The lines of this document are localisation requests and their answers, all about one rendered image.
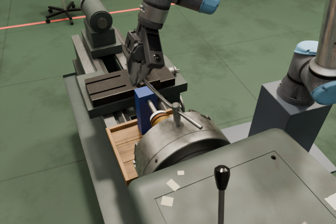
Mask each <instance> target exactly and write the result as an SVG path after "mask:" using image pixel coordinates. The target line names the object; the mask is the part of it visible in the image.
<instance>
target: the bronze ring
mask: <svg viewBox="0 0 336 224"><path fill-rule="evenodd" d="M169 117H170V116H169V115H168V114H167V113H166V112H159V113H157V114H155V115H154V116H153V117H152V119H151V121H150V123H151V126H152V127H154V126H155V125H156V124H158V123H159V122H161V121H163V120H165V119H167V118H169Z"/></svg>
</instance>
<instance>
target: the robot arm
mask: <svg viewBox="0 0 336 224"><path fill-rule="evenodd" d="M220 1H221V0H142V4H141V5H140V6H139V8H140V11H139V13H138V16H137V17H138V25H137V28H135V29H136V30H135V29H134V30H133V31H129V30H128V32H127V36H126V40H125V43H124V47H125V49H126V51H127V53H128V54H129V55H128V56H127V58H126V69H127V73H128V79H129V82H130V84H131V85H132V86H134V87H135V86H136V85H137V84H139V83H140V82H141V81H142V80H143V79H144V78H145V77H146V76H147V75H149V73H150V72H151V71H152V70H153V69H162V68H163V67H164V66H165V61H164V56H163V51H162V45H161V40H160V35H159V30H160V29H162V28H163V25H164V23H165V21H166V18H167V15H168V12H169V9H170V6H171V3H173V4H175V5H178V6H181V7H184V8H188V9H191V10H194V11H197V12H199V13H204V14H208V15H211V14H213V13H214V12H215V11H216V10H217V8H218V6H219V3H220ZM139 61H142V62H141V63H138V62H139ZM277 93H278V95H279V96H280V97H281V98H282V99H283V100H284V101H286V102H288V103H290V104H292V105H296V106H308V105H311V104H313V103H314V102H316V103H318V104H320V105H333V104H336V0H325V6H324V12H323V17H322V23H321V28H320V34H319V40H318V41H312V40H306V41H302V42H300V43H298V44H297V46H296V48H295V50H294V54H293V57H292V60H291V63H290V66H289V69H288V72H287V75H286V76H285V77H284V78H283V79H282V81H281V82H280V83H279V85H278V88H277Z"/></svg>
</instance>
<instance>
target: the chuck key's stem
mask: <svg viewBox="0 0 336 224"><path fill-rule="evenodd" d="M178 110H180V104H179V103H178V102H174V103H173V104H172V113H173V120H174V121H175V126H176V127H177V128H178V127H180V126H181V125H180V121H181V116H180V115H179V114H178V113H177V111H178Z"/></svg>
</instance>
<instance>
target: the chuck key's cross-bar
mask: <svg viewBox="0 0 336 224"><path fill-rule="evenodd" d="M142 82H143V83H144V84H145V85H146V86H147V87H148V88H149V89H150V90H151V91H152V92H153V93H154V94H155V95H156V96H157V97H158V98H159V99H160V100H161V101H162V102H163V103H164V104H165V105H167V106H168V107H169V108H171V109H172V104H171V103H170V102H168V101H167V100H166V99H165V98H164V97H163V96H162V95H161V94H160V93H159V92H158V91H157V90H156V89H155V88H154V87H153V86H152V85H151V84H150V83H149V82H148V81H147V80H145V79H143V80H142ZM177 113H178V114H179V115H180V116H182V117H183V118H184V119H186V120H187V121H188V122H190V123H191V124H193V125H194V126H195V127H197V128H198V129H199V130H201V129H202V128H203V126H202V125H200V124H199V123H198V122H196V121H195V120H193V119H192V118H191V117H189V116H188V115H186V114H185V113H184V112H182V111H181V110H178V111H177Z"/></svg>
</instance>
